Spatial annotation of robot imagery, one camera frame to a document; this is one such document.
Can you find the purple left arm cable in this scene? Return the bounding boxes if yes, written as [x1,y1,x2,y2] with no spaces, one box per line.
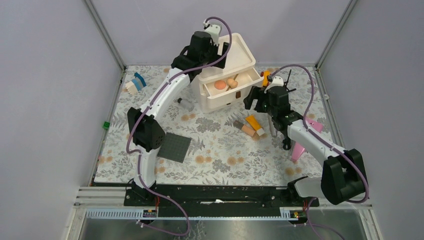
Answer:
[125,16,233,237]

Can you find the blue white stacked bricks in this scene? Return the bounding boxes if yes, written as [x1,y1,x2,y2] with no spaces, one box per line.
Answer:
[125,72,147,95]

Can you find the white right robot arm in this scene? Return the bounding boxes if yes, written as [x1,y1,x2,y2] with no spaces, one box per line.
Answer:
[243,85,369,206]

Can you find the orange white cream tube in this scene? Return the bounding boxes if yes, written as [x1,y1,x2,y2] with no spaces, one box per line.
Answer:
[245,115,265,136]

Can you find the white drawer organizer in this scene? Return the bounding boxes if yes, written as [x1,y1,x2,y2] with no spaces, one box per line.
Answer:
[190,33,262,113]

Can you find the yellow red toy brick car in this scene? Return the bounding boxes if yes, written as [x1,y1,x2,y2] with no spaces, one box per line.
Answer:
[260,70,271,88]

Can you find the orange round makeup puff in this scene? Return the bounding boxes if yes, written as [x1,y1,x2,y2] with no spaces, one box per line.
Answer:
[214,80,227,90]

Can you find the gold thin makeup pencil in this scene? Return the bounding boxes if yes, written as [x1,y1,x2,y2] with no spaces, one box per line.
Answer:
[227,74,238,91]

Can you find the beige makeup sponge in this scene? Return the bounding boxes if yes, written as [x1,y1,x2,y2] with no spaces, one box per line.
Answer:
[226,78,238,89]

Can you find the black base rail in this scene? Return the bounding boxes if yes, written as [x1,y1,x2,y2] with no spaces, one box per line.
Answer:
[123,183,320,218]

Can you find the silver toy microphone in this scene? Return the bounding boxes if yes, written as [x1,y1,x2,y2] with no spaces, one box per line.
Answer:
[267,115,279,138]

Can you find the green small cube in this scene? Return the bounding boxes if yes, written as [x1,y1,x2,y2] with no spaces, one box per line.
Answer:
[102,121,110,130]

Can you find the beige foundation bottle grey cap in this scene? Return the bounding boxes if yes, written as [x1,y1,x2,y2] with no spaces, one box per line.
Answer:
[233,120,256,138]

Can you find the pink plastic scoop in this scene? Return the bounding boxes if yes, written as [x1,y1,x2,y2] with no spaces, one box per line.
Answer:
[291,117,324,163]

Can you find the dark grey brick baseplate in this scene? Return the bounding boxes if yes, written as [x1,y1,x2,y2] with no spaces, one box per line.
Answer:
[157,132,192,164]

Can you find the clear bottle black cap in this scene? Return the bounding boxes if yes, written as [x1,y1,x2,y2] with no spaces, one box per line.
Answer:
[177,98,195,112]

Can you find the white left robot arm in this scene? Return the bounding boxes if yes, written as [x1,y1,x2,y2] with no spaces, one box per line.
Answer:
[126,31,233,206]

